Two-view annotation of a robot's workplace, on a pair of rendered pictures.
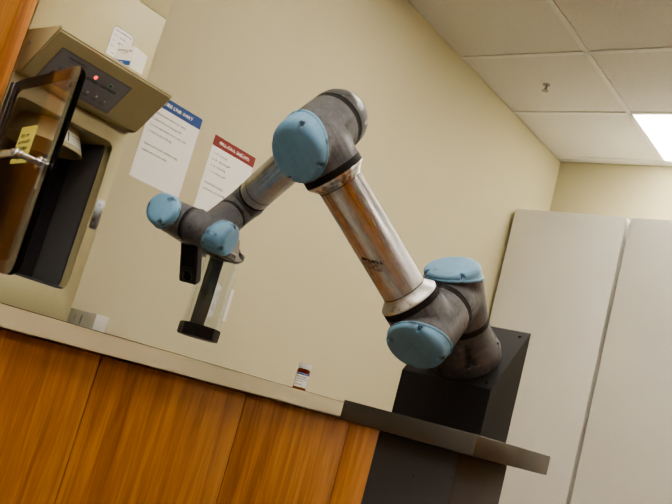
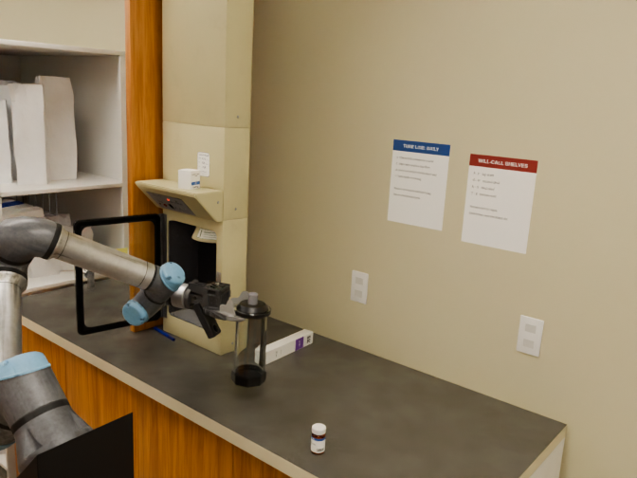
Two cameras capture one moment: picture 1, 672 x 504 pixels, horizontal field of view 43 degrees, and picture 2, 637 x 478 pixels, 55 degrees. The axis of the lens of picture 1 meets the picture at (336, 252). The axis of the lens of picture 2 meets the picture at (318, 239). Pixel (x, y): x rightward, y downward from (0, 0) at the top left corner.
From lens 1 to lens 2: 2.84 m
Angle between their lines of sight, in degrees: 93
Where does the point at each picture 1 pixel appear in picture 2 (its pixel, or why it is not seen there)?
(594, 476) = not seen: outside the picture
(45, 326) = (100, 363)
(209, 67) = (445, 89)
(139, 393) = (160, 413)
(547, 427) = not seen: outside the picture
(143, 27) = (212, 142)
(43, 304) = (206, 341)
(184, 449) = (196, 464)
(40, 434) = not seen: hidden behind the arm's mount
